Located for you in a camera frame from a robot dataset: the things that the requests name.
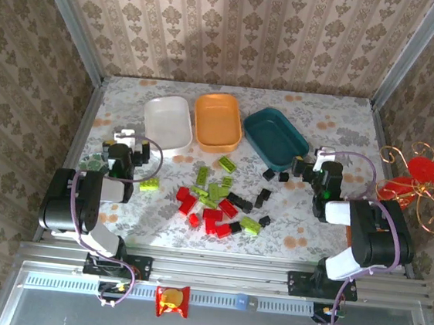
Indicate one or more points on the small black lego brick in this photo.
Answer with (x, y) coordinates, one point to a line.
(284, 176)
(265, 193)
(259, 202)
(264, 220)

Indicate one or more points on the green lego plate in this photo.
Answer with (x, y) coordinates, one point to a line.
(208, 202)
(199, 191)

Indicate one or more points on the black lego plate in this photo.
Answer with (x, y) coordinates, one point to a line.
(232, 198)
(235, 227)

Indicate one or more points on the large green lego brick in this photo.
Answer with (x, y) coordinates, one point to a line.
(250, 225)

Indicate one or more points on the small green lego brick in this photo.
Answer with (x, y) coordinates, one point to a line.
(227, 181)
(223, 191)

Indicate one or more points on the large red lego brick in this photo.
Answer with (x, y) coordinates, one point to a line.
(228, 208)

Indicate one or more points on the small red lego brick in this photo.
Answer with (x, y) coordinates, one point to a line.
(194, 220)

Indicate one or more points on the red lego plate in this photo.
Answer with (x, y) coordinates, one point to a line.
(212, 214)

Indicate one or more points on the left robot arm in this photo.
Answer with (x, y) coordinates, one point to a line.
(65, 201)

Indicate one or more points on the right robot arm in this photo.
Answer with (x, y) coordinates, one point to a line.
(379, 241)

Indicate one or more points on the green leaf pattern bowl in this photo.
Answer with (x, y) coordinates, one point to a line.
(93, 162)

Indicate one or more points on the white plastic container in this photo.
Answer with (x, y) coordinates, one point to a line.
(166, 126)

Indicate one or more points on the teal plastic container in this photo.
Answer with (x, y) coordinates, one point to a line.
(274, 137)

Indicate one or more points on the orange plastic container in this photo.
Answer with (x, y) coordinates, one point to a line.
(217, 123)

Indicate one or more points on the floral table cover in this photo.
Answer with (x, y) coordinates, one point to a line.
(193, 241)

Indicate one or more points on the aluminium cross beam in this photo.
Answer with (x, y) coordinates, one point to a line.
(221, 271)

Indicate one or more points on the black controller board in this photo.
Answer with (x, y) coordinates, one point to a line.
(110, 291)
(319, 317)

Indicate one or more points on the small grey block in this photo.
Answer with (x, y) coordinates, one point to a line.
(253, 303)

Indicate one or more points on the small blue block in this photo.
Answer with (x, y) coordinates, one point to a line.
(241, 301)

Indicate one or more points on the red snack packet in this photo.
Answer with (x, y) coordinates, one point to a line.
(171, 301)

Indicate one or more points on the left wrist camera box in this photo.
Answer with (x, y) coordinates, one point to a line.
(123, 135)

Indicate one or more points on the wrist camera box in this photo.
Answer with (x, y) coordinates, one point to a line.
(123, 135)
(324, 152)

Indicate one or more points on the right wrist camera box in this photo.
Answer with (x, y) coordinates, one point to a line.
(324, 152)

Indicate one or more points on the aluminium side rail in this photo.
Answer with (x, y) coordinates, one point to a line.
(379, 129)
(86, 117)

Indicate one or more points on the aluminium frame post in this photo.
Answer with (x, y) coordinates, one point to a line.
(72, 23)
(411, 55)

